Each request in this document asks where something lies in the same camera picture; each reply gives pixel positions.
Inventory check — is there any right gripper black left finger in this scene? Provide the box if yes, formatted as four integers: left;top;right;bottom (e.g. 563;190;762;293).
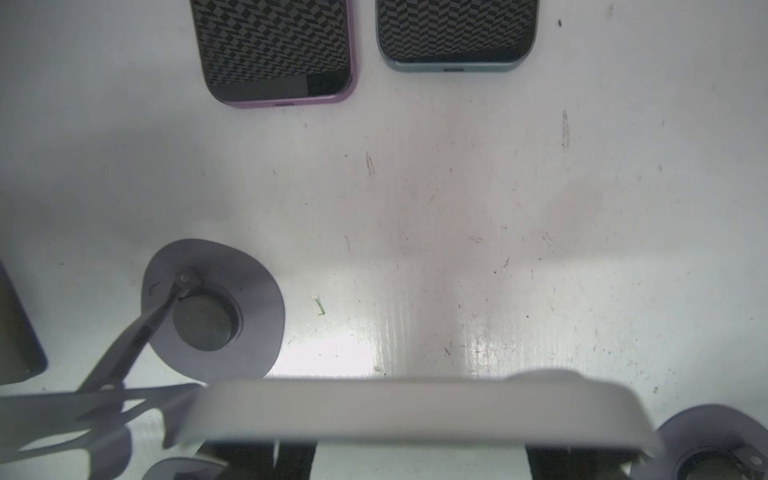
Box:
203;442;317;480

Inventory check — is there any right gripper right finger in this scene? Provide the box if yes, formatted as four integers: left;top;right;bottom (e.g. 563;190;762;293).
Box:
526;447;639;480

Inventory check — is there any phone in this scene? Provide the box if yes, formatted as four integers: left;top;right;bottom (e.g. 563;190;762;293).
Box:
178;370;663;454
375;0;539;73
0;264;48;385
191;0;358;108

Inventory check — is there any grey stand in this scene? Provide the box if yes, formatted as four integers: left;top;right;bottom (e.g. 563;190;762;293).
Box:
629;404;767;479
142;457;226;480
0;238;287;466

